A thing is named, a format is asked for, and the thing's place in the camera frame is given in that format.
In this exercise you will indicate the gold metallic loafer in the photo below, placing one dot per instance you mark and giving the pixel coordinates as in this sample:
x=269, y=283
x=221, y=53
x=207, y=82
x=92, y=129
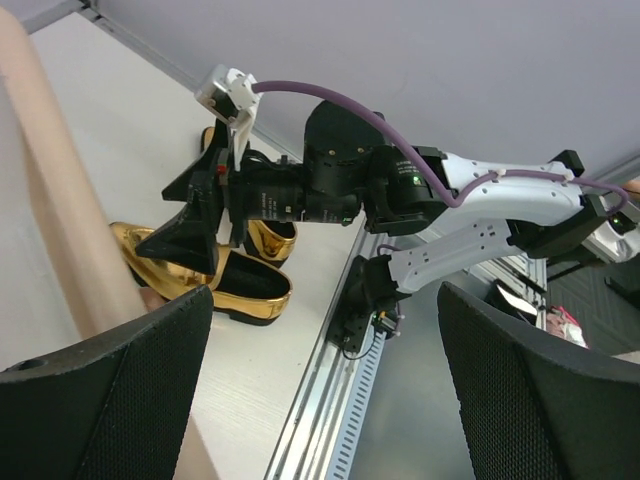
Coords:
x=246, y=289
x=263, y=199

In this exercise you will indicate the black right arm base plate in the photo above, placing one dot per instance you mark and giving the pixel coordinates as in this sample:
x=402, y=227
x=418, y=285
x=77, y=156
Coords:
x=368, y=297

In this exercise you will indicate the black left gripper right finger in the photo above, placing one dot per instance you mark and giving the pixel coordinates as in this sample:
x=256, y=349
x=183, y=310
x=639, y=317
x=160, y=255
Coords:
x=533, y=406

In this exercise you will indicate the white slotted cable duct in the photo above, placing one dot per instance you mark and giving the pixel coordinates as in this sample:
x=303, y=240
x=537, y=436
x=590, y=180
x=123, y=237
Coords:
x=365, y=366

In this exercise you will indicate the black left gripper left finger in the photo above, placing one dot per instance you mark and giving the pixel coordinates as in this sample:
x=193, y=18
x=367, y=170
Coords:
x=114, y=406

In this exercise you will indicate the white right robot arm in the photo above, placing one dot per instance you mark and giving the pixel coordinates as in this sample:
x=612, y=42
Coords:
x=481, y=210

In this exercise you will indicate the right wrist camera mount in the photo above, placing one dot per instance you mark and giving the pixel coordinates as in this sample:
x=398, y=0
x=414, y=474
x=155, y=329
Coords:
x=229, y=95

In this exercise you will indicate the beige drawer front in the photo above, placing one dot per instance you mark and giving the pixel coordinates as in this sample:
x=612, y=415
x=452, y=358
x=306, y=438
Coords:
x=63, y=280

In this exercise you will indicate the aluminium mounting rail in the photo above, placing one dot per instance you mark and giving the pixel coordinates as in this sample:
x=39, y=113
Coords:
x=307, y=439

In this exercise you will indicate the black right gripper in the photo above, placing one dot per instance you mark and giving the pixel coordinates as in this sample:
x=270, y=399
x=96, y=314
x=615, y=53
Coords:
x=328, y=186

